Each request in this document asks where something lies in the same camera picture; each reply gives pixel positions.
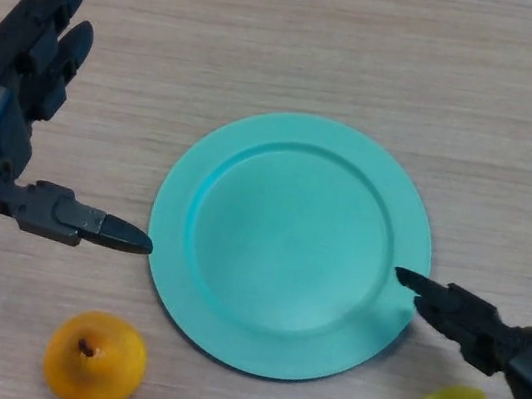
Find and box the teal round plate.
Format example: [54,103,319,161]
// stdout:
[127,91,452,399]

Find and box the orange pear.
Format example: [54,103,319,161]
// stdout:
[36,303,156,399]

